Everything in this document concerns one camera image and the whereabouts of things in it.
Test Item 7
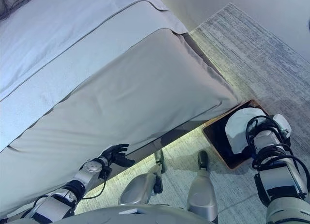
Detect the beige bed blanket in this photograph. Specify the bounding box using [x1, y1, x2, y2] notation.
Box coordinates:
[0, 28, 239, 217]

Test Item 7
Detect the silver robot left leg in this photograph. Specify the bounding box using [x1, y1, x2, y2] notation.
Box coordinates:
[118, 149, 168, 205]

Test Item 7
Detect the large grey rug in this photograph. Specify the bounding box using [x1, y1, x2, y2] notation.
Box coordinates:
[77, 2, 310, 224]

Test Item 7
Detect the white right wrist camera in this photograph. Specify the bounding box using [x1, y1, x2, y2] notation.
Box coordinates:
[273, 114, 293, 139]

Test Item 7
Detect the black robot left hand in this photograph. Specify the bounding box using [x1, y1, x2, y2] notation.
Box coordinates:
[100, 143, 136, 168]

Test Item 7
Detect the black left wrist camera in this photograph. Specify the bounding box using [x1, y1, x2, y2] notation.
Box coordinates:
[99, 167, 112, 180]

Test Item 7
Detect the wooden basket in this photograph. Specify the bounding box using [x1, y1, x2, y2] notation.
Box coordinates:
[202, 99, 272, 170]

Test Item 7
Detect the grey robot torso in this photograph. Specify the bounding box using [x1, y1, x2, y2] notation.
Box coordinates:
[60, 204, 214, 224]

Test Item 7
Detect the black garment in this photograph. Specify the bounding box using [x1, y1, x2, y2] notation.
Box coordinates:
[205, 117, 252, 165]

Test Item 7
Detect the silver robot right leg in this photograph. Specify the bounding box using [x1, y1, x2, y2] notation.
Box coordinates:
[186, 150, 218, 222]

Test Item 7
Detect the white garment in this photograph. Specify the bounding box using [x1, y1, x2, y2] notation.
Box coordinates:
[225, 107, 267, 154]

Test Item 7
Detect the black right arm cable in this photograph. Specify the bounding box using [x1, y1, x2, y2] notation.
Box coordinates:
[246, 115, 308, 200]

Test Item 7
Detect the white duvet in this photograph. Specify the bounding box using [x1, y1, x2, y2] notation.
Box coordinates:
[0, 0, 189, 101]

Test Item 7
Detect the silver robot leg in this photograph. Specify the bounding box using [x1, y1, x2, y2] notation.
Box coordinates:
[186, 150, 218, 222]
[118, 149, 168, 205]

